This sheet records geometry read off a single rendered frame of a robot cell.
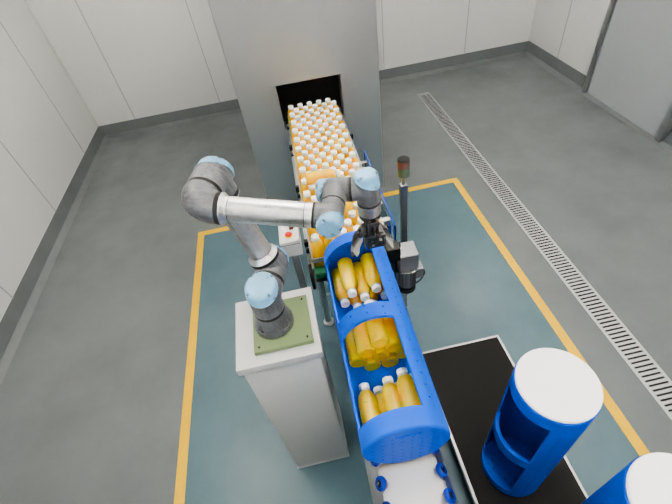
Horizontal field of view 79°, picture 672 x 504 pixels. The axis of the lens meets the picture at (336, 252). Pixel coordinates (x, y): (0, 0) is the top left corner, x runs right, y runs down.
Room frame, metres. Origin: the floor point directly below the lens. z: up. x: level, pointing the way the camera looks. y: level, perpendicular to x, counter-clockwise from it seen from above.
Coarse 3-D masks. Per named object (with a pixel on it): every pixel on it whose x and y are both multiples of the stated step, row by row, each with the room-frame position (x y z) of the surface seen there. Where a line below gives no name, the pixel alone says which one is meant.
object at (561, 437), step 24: (504, 408) 0.71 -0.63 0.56; (528, 408) 0.52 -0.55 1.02; (504, 432) 0.72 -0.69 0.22; (528, 432) 0.67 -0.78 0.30; (552, 432) 0.46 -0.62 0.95; (576, 432) 0.44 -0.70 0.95; (504, 456) 0.62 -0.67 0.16; (528, 456) 0.61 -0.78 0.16; (552, 456) 0.44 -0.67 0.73; (504, 480) 0.52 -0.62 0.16; (528, 480) 0.45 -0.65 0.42
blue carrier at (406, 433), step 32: (384, 256) 1.18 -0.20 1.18; (384, 288) 0.98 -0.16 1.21; (352, 320) 0.86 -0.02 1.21; (416, 352) 0.71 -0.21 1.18; (352, 384) 0.70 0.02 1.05; (416, 384) 0.58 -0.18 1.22; (384, 416) 0.49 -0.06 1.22; (416, 416) 0.48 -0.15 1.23; (384, 448) 0.44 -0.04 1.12; (416, 448) 0.44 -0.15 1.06
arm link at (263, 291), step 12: (252, 276) 1.00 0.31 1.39; (264, 276) 0.98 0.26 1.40; (276, 276) 0.99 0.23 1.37; (252, 288) 0.94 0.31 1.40; (264, 288) 0.93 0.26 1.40; (276, 288) 0.93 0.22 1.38; (252, 300) 0.90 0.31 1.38; (264, 300) 0.89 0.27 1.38; (276, 300) 0.91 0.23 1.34; (264, 312) 0.89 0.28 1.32; (276, 312) 0.90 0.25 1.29
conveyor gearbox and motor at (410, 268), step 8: (408, 248) 1.51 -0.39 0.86; (408, 256) 1.45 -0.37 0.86; (416, 256) 1.45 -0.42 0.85; (400, 264) 1.45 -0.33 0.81; (408, 264) 1.45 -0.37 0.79; (416, 264) 1.45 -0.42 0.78; (400, 272) 1.46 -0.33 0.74; (408, 272) 1.45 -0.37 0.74; (416, 272) 1.48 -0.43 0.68; (424, 272) 1.52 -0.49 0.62; (400, 280) 1.47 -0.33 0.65; (408, 280) 1.46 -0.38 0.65; (400, 288) 1.47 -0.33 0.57; (408, 288) 1.46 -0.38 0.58
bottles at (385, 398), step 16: (336, 272) 1.23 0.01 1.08; (336, 288) 1.14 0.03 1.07; (368, 288) 1.11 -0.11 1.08; (352, 304) 1.09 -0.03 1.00; (352, 336) 0.88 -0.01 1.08; (352, 352) 0.81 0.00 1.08; (384, 352) 0.78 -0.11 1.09; (400, 352) 0.79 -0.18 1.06; (368, 368) 0.78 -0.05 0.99; (368, 384) 0.69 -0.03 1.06; (384, 384) 0.67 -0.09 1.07; (368, 400) 0.62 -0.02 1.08; (384, 400) 0.61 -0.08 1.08; (368, 416) 0.56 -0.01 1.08
